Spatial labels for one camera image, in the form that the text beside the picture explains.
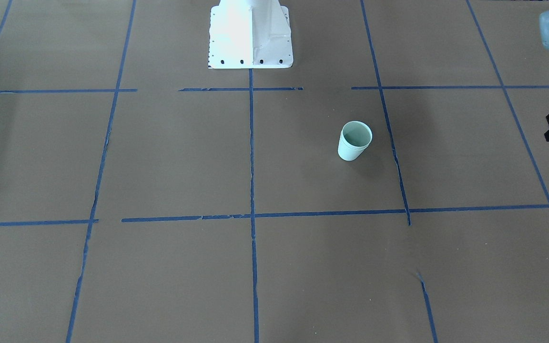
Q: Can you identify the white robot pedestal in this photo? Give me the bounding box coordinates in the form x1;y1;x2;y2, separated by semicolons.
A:
207;0;294;70

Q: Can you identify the mint green cup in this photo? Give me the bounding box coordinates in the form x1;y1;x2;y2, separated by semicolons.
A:
337;120;373;162

